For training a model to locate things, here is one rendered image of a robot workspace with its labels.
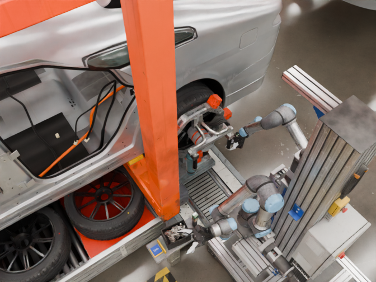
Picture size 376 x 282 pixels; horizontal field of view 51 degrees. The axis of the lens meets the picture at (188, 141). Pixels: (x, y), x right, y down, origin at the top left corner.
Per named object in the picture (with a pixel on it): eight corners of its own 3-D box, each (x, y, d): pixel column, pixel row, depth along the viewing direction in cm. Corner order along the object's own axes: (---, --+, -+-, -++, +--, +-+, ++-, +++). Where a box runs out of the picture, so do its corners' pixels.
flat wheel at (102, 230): (107, 161, 377) (103, 147, 357) (160, 200, 353) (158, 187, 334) (54, 211, 347) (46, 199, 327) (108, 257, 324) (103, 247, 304)
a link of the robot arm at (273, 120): (274, 131, 280) (242, 140, 326) (285, 123, 284) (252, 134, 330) (266, 117, 279) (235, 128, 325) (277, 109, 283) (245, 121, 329)
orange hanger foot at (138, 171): (137, 154, 351) (133, 131, 323) (170, 197, 327) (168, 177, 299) (121, 163, 346) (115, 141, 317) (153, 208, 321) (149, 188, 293)
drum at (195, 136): (199, 130, 335) (200, 120, 323) (214, 147, 325) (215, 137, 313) (186, 137, 330) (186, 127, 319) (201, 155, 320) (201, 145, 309)
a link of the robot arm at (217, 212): (257, 164, 232) (203, 210, 255) (266, 179, 227) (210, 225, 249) (267, 167, 241) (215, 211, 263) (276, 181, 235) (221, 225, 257)
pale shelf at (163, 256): (190, 217, 328) (190, 216, 325) (202, 234, 320) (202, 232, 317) (146, 247, 313) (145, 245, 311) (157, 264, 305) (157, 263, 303)
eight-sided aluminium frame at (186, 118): (217, 133, 358) (221, 93, 313) (221, 137, 355) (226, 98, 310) (167, 162, 340) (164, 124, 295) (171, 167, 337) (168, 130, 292)
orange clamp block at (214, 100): (211, 102, 317) (216, 93, 312) (217, 108, 313) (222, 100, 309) (205, 102, 311) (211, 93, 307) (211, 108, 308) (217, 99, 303)
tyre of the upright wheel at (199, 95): (178, 139, 377) (219, 85, 352) (192, 156, 366) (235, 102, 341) (128, 136, 325) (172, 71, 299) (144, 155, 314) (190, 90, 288)
